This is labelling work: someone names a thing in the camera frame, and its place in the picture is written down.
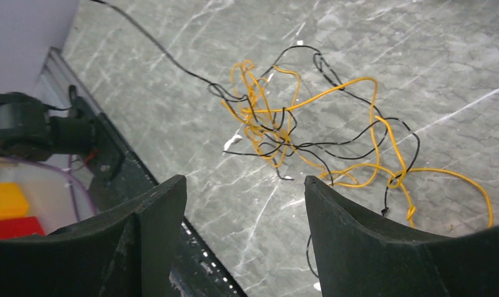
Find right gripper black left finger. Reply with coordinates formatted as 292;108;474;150
0;175;187;296

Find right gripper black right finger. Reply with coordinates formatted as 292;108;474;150
304;176;499;296

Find blue yellow black cables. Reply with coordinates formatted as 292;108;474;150
89;0;495;280

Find red bin on floor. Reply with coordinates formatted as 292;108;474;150
0;217;45;240

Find yellow plastic bin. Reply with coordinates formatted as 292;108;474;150
0;183;30;220

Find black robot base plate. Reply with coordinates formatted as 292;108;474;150
67;84;248;297

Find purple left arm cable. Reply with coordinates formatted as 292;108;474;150
0;155;98;222

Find aluminium frame rail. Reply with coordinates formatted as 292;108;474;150
32;48;102;120

